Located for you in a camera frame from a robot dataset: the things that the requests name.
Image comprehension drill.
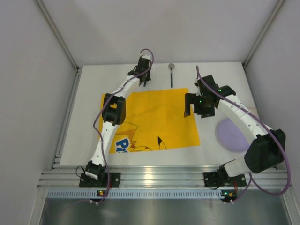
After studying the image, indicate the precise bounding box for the yellow printed cloth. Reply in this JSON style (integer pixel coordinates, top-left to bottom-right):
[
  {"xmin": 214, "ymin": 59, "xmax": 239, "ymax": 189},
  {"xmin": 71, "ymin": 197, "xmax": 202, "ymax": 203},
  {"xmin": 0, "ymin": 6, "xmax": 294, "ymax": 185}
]
[{"xmin": 109, "ymin": 88, "xmax": 200, "ymax": 154}]

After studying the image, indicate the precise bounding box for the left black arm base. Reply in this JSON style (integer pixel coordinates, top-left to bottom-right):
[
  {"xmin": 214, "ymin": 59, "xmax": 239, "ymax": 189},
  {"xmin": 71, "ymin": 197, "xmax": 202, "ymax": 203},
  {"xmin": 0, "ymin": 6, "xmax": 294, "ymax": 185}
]
[{"xmin": 79, "ymin": 172, "xmax": 121, "ymax": 188}]

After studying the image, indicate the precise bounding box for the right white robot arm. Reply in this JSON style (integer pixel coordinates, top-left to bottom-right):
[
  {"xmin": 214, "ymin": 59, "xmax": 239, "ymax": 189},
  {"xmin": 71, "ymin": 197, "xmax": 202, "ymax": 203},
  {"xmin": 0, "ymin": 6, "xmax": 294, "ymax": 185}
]
[{"xmin": 184, "ymin": 75, "xmax": 285, "ymax": 181}]

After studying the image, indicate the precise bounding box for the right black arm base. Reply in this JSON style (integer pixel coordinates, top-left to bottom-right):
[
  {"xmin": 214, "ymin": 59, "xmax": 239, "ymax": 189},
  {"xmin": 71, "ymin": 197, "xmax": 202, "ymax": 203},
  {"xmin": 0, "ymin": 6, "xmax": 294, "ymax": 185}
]
[{"xmin": 203, "ymin": 172, "xmax": 247, "ymax": 188}]

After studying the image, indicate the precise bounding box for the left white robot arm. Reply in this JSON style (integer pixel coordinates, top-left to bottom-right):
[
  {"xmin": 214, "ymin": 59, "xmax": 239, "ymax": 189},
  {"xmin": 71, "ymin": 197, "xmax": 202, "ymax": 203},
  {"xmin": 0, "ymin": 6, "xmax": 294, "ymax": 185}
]
[{"xmin": 85, "ymin": 53, "xmax": 153, "ymax": 180}]

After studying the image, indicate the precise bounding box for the lilac plate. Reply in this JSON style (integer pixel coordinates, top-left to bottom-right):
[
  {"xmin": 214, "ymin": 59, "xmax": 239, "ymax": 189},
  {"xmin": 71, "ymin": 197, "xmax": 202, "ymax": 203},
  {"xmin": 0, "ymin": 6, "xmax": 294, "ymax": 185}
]
[{"xmin": 215, "ymin": 119, "xmax": 249, "ymax": 153}]

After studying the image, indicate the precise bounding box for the beige paper cup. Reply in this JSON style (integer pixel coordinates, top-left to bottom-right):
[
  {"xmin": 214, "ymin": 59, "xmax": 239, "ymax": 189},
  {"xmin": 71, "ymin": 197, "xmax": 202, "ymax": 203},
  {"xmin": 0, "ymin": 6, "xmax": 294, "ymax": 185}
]
[{"xmin": 247, "ymin": 107, "xmax": 258, "ymax": 117}]

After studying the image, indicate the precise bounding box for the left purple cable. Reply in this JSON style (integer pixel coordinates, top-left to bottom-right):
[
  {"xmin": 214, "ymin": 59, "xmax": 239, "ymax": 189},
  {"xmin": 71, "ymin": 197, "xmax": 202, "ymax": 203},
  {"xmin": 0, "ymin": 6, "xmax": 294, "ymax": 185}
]
[{"xmin": 93, "ymin": 48, "xmax": 154, "ymax": 204}]

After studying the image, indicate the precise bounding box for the purple cable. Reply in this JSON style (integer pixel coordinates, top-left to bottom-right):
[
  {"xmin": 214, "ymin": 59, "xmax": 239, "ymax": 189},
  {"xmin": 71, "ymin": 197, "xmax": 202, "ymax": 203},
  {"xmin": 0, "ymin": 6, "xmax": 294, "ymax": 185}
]
[
  {"xmin": 196, "ymin": 65, "xmax": 292, "ymax": 203},
  {"xmin": 93, "ymin": 48, "xmax": 154, "ymax": 204}
]

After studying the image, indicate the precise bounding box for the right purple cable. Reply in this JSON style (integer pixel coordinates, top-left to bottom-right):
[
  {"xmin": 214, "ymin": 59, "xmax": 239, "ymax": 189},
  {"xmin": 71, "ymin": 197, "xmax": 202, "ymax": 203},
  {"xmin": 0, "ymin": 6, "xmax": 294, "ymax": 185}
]
[{"xmin": 196, "ymin": 65, "xmax": 292, "ymax": 203}]

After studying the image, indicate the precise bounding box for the spoon with teal handle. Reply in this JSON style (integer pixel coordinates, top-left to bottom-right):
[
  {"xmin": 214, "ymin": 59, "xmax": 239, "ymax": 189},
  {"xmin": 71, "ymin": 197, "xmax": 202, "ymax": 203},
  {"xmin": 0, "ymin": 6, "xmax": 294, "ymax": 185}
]
[{"xmin": 168, "ymin": 63, "xmax": 175, "ymax": 88}]

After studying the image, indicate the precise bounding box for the aluminium mounting rail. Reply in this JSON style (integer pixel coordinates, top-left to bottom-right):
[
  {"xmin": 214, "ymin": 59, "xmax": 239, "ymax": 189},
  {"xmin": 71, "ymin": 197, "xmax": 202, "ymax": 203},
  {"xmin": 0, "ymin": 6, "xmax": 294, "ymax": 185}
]
[{"xmin": 37, "ymin": 165, "xmax": 287, "ymax": 189}]

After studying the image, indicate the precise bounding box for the perforated cable tray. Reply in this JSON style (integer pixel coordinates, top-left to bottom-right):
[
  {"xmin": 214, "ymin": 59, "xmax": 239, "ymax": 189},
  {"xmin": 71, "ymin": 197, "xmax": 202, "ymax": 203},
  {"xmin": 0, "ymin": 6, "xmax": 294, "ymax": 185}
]
[{"xmin": 47, "ymin": 189, "xmax": 235, "ymax": 199}]

